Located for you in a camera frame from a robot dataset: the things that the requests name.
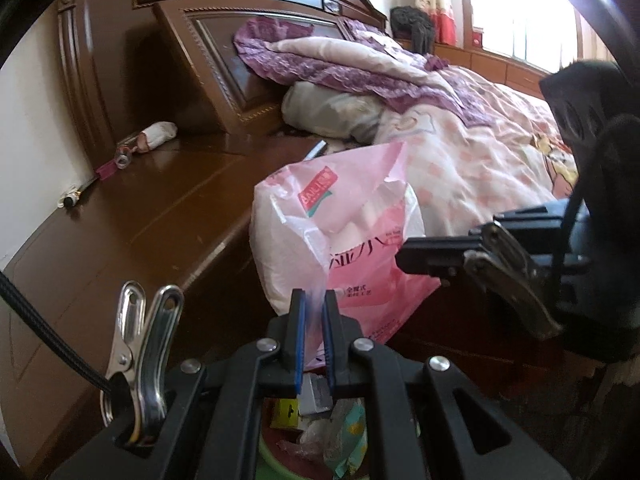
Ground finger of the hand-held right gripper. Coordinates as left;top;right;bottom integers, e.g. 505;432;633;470
395;225;496;288

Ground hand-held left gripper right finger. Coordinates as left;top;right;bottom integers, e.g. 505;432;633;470
320;288;571;480

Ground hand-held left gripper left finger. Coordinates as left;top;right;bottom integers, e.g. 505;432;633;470
50;287;308;480

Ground yellow-green and white box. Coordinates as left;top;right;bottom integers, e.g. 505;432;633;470
270;397;301;431

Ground pink tissue pack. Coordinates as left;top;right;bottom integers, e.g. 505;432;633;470
249;141;443;373

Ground red bin with green rim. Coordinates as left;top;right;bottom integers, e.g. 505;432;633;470
257;395;371;480

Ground silver tube with black cap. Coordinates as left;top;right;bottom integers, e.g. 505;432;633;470
62;175;101;209

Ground metal spring clip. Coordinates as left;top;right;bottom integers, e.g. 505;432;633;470
462;222;563;338
99;280;185;446

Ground long wooden cabinet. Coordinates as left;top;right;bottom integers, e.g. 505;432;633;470
400;40;551;96

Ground pink checked quilt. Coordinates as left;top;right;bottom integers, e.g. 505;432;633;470
372;50;581;241

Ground window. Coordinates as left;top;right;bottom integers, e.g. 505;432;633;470
460;0;591;73

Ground grey pillow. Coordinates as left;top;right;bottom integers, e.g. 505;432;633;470
280;80;386;143

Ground dark clothes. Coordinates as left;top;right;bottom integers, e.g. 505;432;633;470
390;5;435;53

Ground small white sock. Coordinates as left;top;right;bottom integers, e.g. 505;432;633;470
137;121;178;153

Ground dark wooden headboard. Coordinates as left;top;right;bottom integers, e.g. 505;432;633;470
55;0;388;156

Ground black cable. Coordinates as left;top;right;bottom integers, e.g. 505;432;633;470
0;270;113;396
562;180;586;246

